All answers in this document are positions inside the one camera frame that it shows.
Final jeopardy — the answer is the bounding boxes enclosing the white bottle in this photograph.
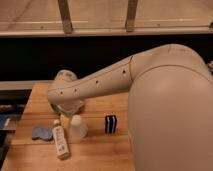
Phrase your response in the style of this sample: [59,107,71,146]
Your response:
[52,119,70,160]

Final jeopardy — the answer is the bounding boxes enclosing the blue sponge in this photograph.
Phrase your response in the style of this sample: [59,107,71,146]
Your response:
[32,126,53,141]

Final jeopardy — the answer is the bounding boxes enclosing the right metal railing post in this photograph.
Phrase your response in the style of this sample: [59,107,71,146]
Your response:
[125,0,138,32]

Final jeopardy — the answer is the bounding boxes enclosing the left metal railing post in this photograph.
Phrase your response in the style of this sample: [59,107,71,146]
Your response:
[57,0,73,34]

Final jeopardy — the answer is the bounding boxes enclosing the white robot wrist gripper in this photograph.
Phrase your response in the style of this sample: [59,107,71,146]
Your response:
[57,100,84,129]

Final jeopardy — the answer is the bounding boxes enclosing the black and white striped eraser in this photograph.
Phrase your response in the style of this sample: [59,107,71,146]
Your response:
[105,115,117,134]

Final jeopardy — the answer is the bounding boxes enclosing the metal railing post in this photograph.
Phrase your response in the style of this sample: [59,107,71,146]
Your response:
[57,0,73,34]
[125,0,138,32]

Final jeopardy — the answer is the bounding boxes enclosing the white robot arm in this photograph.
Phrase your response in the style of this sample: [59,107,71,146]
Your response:
[48,44,213,171]

